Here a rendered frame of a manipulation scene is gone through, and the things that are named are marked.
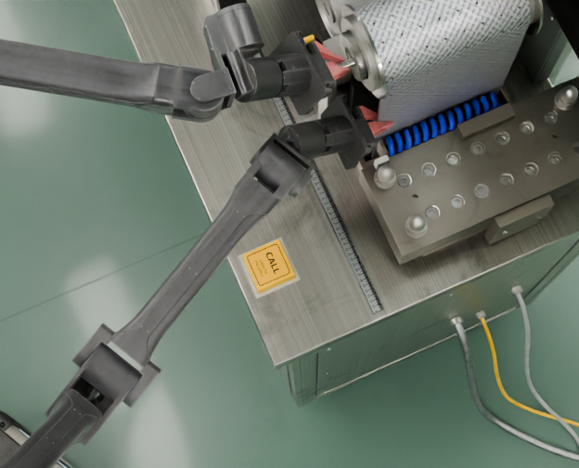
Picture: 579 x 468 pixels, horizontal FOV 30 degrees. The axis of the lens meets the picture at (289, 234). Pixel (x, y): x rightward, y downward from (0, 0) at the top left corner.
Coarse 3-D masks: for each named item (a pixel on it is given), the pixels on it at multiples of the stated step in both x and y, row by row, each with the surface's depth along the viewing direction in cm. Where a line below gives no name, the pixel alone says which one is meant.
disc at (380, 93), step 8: (344, 8) 157; (352, 8) 154; (344, 16) 159; (352, 16) 155; (360, 24) 152; (368, 32) 151; (368, 40) 151; (376, 56) 151; (376, 64) 153; (384, 80) 153; (384, 88) 155; (376, 96) 161; (384, 96) 157
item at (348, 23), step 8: (528, 0) 156; (344, 24) 158; (352, 24) 154; (352, 32) 155; (360, 32) 153; (360, 40) 153; (368, 48) 153; (368, 56) 153; (368, 64) 153; (368, 72) 156; (376, 72) 154; (368, 80) 158; (376, 80) 155; (368, 88) 160; (376, 88) 158
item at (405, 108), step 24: (504, 48) 163; (456, 72) 164; (480, 72) 169; (504, 72) 174; (408, 96) 165; (432, 96) 170; (456, 96) 175; (480, 96) 180; (384, 120) 171; (408, 120) 176
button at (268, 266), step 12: (276, 240) 185; (252, 252) 185; (264, 252) 184; (276, 252) 184; (252, 264) 184; (264, 264) 184; (276, 264) 184; (288, 264) 184; (252, 276) 183; (264, 276) 183; (276, 276) 183; (288, 276) 183; (264, 288) 183
